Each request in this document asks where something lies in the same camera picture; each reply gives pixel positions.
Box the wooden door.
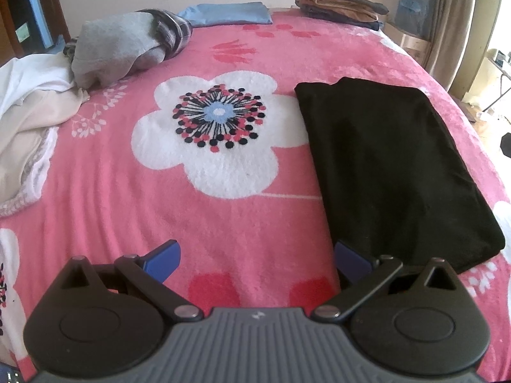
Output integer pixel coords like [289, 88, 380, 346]
[0, 0, 68, 57]

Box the pink floral blanket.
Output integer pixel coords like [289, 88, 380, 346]
[0, 8, 511, 381]

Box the beige garment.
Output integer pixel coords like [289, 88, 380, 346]
[0, 88, 91, 205]

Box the blue water bottle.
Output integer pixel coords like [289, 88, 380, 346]
[397, 0, 440, 43]

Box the folded light blue cloth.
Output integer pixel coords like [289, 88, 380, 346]
[176, 2, 274, 28]

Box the white water dispenser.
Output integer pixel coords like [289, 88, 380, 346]
[385, 22, 432, 63]

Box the folded tan garment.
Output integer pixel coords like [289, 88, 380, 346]
[295, 0, 380, 23]

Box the plaid shirt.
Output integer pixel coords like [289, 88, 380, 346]
[138, 8, 194, 59]

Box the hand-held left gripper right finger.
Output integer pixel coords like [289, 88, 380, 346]
[311, 241, 464, 322]

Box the grey sweatshirt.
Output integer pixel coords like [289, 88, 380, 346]
[71, 11, 168, 89]

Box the folded navy garment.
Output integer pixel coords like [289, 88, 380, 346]
[307, 8, 386, 32]

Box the black t-shirt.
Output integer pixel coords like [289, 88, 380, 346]
[294, 77, 507, 275]

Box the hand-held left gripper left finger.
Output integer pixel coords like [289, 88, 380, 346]
[60, 239, 202, 322]

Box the beige curtain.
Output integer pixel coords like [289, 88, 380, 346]
[423, 0, 498, 91]

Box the white garment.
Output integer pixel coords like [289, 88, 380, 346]
[0, 54, 81, 117]

